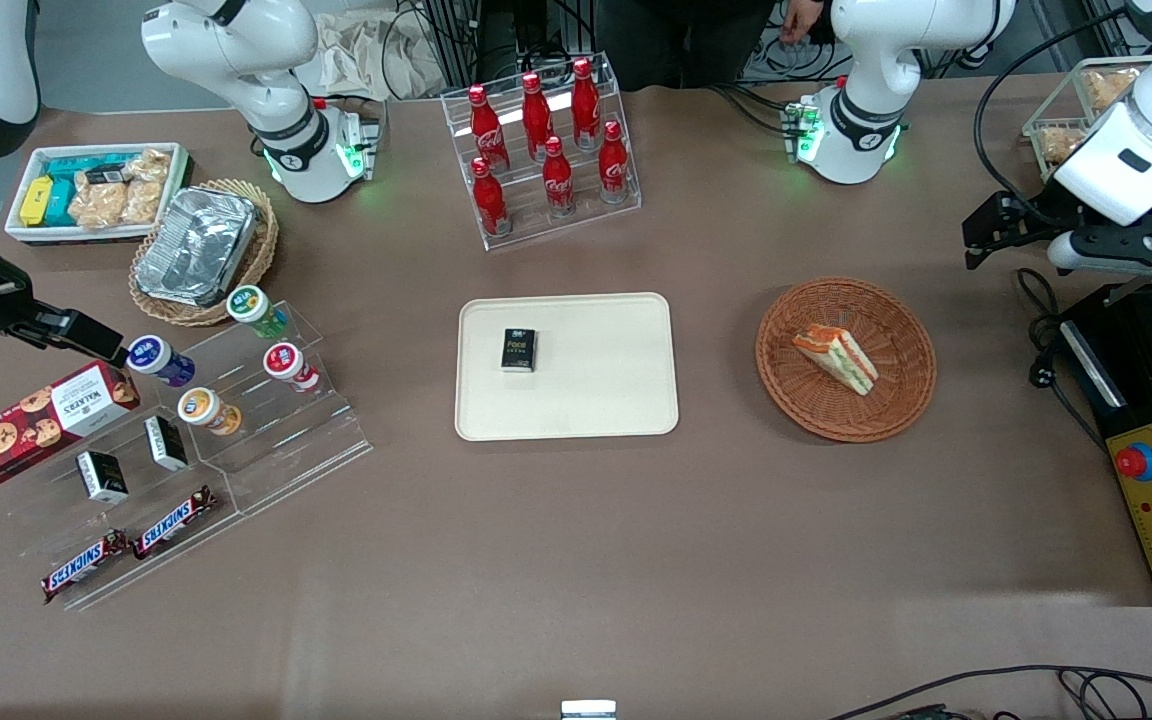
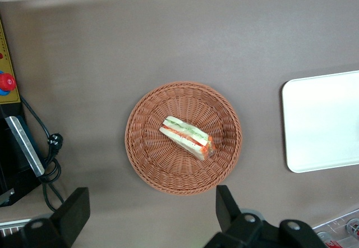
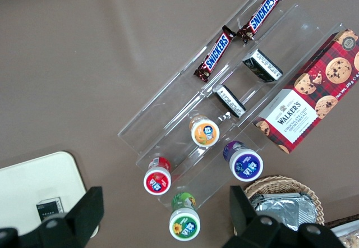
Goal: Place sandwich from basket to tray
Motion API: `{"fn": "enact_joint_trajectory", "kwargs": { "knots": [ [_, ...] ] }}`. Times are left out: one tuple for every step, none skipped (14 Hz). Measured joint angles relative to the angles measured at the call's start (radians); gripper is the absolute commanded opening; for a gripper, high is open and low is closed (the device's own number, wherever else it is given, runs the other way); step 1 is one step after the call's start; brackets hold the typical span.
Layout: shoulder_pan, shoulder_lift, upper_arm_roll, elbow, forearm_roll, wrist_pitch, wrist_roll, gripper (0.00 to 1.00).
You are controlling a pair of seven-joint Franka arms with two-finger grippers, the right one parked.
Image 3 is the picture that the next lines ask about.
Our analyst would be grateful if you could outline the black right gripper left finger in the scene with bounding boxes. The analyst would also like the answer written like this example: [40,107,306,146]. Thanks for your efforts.
[0,185,105,248]

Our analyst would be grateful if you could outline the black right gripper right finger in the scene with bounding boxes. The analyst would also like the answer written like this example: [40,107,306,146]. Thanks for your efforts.
[220,185,346,248]

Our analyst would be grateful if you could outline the aluminium foil tray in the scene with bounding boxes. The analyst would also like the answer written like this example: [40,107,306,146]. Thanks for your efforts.
[249,192,311,233]

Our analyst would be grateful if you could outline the light wicker basket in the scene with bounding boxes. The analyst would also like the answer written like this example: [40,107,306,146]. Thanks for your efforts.
[242,174,325,232]

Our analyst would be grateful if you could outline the cream plastic tray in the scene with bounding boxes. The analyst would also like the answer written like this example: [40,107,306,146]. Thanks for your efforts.
[0,151,100,237]

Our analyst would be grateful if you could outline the black box gold print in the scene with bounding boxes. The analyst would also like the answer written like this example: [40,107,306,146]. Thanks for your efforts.
[35,196,65,223]

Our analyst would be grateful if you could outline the purple lid jar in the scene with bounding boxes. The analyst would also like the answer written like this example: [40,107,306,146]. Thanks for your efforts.
[223,140,264,182]

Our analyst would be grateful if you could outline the green lid jar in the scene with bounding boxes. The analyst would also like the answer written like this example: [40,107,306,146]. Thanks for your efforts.
[168,191,201,241]

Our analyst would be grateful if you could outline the red lid jar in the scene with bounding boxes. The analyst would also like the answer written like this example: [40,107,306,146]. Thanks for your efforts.
[142,155,172,195]

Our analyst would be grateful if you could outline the white plastic bin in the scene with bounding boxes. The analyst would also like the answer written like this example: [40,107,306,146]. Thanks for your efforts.
[324,219,359,248]

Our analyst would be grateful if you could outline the orange lid jar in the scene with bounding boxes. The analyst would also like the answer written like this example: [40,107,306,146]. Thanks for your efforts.
[189,115,220,148]

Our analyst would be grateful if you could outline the clear bag of cookies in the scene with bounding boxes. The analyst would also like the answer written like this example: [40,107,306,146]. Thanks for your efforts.
[338,232,359,248]

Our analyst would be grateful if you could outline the black box white label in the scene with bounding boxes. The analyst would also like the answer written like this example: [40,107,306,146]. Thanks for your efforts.
[212,84,247,118]
[242,48,283,84]

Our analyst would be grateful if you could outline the red Walkers shortbread box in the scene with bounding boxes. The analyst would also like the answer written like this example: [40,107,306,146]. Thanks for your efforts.
[251,28,359,155]

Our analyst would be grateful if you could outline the clear acrylic stepped stand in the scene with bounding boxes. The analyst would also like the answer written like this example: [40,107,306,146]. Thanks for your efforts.
[117,0,344,214]

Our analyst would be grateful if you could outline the Snickers chocolate bar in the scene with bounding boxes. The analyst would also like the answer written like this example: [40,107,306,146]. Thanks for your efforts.
[236,0,283,44]
[193,25,236,84]

